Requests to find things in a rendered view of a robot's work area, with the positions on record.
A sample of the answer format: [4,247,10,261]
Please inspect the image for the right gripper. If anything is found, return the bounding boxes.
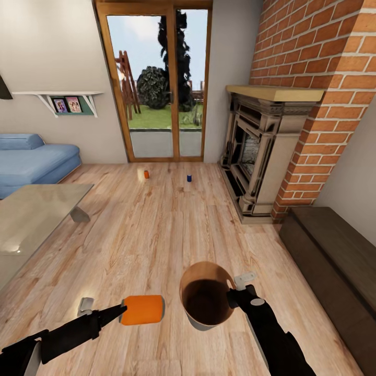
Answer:
[226,284,257,309]

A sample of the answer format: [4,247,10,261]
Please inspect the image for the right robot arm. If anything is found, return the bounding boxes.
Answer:
[226,272,316,376]

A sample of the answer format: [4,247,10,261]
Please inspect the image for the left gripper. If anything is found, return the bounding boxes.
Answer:
[61,304,127,353]

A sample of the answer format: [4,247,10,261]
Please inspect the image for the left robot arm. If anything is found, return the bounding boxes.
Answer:
[0,297,127,376]

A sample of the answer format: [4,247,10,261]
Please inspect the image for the trash can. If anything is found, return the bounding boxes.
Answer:
[179,262,236,331]

